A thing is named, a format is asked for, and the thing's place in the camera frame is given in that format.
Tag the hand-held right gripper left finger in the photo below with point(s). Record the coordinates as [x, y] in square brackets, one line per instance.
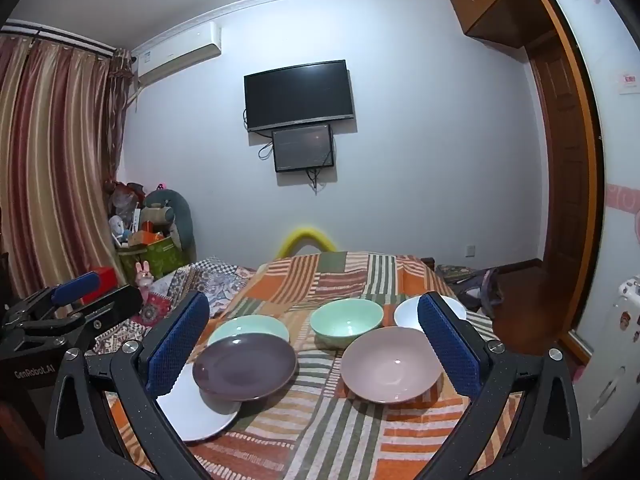
[177, 345]

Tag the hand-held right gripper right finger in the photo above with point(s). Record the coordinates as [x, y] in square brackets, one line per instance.
[447, 345]

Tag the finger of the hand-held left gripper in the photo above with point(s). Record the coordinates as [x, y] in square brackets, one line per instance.
[75, 285]
[117, 302]

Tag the white bowl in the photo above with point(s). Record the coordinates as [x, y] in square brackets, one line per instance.
[407, 315]

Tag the pink bowl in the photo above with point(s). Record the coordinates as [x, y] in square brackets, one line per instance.
[390, 365]

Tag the purple plate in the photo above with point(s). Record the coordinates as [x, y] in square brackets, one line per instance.
[245, 365]

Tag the green plate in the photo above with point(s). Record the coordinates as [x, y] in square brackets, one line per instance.
[250, 326]

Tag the white plate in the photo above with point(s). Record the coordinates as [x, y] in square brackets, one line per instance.
[195, 420]

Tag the green bowl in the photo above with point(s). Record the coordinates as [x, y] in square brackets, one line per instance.
[345, 320]

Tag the red box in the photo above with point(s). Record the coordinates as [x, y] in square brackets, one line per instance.
[106, 280]

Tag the pink bunny toy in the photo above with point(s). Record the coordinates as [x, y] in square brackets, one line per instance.
[143, 276]

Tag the green storage box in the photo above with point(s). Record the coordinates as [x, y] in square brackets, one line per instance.
[155, 260]

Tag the bags on floor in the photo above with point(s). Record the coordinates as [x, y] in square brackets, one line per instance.
[475, 285]

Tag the orange box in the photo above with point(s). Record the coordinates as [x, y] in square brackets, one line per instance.
[147, 238]

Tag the white toy fan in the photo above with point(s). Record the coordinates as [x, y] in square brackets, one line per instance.
[117, 227]

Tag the patterned quilt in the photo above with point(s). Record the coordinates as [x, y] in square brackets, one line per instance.
[220, 285]

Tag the clear plastic bag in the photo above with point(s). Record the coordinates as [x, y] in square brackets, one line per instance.
[120, 200]

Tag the striped curtain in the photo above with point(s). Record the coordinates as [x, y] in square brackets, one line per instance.
[55, 160]

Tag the striped patchwork blanket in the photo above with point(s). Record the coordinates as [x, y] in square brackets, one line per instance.
[320, 410]

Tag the white plastic appliance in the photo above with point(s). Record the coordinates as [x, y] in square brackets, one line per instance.
[612, 360]

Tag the yellow foam arch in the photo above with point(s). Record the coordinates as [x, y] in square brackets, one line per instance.
[306, 235]

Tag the wooden door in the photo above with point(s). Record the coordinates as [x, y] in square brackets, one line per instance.
[565, 170]

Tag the small black monitor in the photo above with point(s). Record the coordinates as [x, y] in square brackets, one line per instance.
[302, 149]

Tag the white sliding wardrobe door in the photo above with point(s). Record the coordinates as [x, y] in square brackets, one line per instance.
[610, 160]

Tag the white air conditioner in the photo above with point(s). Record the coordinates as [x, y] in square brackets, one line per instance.
[175, 52]

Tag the white red sticker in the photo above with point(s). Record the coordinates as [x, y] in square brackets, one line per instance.
[627, 84]

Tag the wooden overhead cabinet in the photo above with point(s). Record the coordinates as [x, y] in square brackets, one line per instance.
[492, 0]

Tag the curtain rail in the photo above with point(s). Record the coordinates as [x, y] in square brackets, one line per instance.
[65, 37]

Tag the black wall television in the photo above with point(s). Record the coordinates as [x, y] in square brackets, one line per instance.
[299, 92]

